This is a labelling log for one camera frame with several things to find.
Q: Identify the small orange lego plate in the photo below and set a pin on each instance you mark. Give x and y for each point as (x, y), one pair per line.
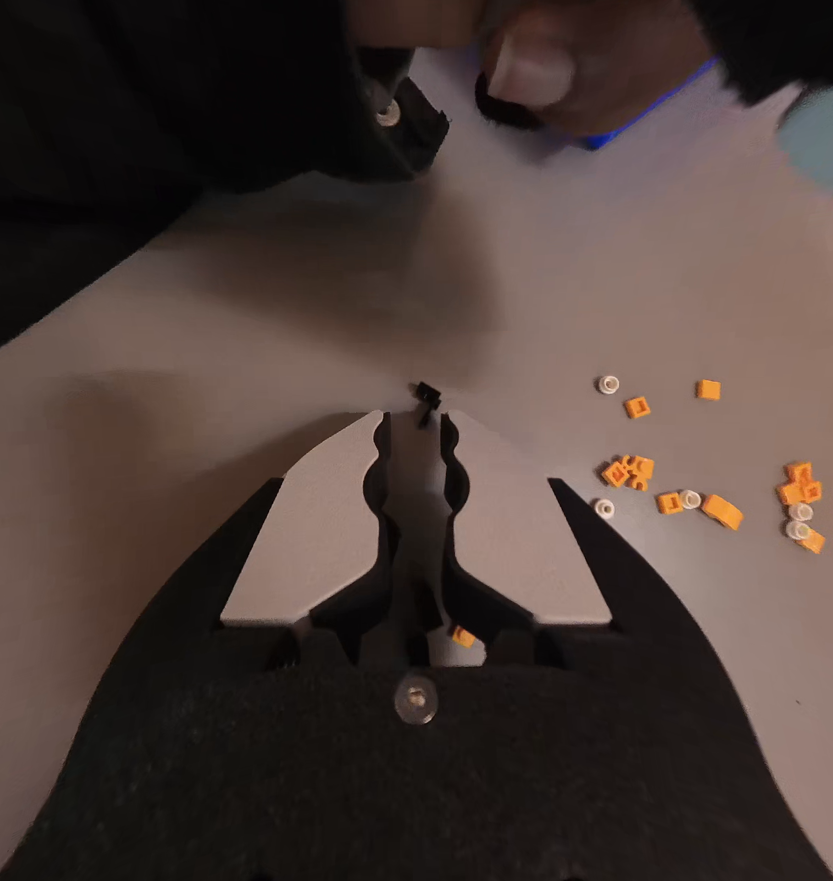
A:
(462, 635)

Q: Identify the cluster of orange white pieces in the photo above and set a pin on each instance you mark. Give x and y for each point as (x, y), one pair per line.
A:
(723, 511)

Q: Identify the pale teal object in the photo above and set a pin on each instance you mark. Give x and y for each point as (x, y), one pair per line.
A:
(822, 144)

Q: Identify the small black lego piece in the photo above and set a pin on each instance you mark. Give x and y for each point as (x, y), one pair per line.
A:
(427, 398)

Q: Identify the person's left hand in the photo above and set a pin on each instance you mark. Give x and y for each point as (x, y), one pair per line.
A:
(595, 69)

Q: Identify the person's black jacket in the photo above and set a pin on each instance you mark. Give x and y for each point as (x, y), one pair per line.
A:
(59, 172)

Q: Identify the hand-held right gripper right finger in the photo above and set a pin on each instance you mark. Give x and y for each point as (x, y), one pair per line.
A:
(513, 550)

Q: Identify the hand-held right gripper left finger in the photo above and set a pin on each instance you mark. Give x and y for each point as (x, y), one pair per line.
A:
(313, 544)

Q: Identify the person's left forearm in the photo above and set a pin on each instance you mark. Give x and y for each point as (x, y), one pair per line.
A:
(781, 41)

